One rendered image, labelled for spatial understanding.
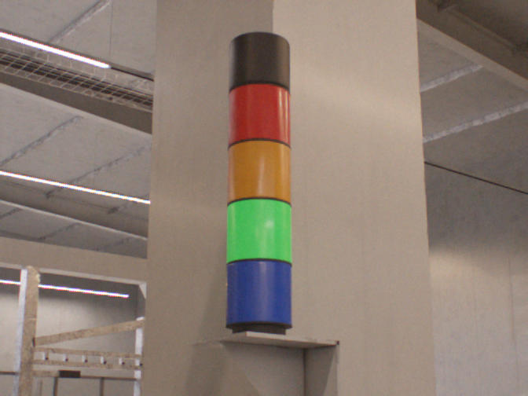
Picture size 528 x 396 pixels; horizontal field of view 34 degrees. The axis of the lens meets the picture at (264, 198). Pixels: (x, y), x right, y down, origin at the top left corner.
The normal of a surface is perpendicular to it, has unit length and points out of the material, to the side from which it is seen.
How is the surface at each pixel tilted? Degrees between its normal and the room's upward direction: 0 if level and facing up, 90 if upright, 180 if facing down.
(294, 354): 90
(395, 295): 90
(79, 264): 90
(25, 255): 90
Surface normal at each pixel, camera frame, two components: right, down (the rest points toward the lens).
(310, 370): -0.77, -0.18
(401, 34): 0.63, -0.21
